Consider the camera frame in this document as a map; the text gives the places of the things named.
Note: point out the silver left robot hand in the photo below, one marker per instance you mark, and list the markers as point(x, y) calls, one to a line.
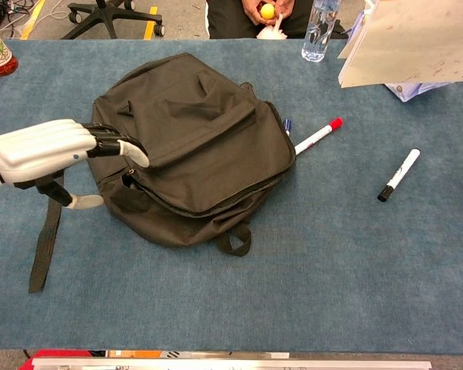
point(38, 150)

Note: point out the black fabric backpack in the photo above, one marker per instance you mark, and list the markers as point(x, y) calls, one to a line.
point(208, 154)

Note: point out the white and yellow notebook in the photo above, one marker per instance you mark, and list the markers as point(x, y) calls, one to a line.
point(413, 42)

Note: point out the red sauce bottle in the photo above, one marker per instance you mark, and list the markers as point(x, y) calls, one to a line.
point(0, 58)

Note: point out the black office chair base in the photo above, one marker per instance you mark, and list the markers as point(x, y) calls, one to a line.
point(112, 15)

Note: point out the red object under table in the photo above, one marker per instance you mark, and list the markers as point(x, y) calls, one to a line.
point(61, 354)

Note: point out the seated person in dark clothes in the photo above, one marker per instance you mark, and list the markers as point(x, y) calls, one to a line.
point(227, 19)

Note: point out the white marker with blue cap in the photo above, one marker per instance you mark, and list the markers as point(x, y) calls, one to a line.
point(288, 125)

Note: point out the white crumpled plastic bag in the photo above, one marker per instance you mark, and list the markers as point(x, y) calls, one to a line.
point(272, 34)

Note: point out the blue felt table cloth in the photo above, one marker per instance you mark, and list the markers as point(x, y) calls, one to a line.
point(254, 300)

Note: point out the yellow ball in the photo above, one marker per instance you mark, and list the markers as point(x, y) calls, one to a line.
point(267, 11)

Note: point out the white marker with red cap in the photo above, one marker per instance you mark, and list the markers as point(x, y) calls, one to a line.
point(320, 135)

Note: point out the clear plastic water bottle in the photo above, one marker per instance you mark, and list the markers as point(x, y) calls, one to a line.
point(318, 27)

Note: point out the white marker with black cap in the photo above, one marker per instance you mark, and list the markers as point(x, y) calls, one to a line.
point(401, 173)

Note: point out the white tissue pack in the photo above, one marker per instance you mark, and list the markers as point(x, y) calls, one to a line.
point(409, 91)

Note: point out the aluminium profile rail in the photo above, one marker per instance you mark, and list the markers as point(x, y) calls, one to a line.
point(231, 364)

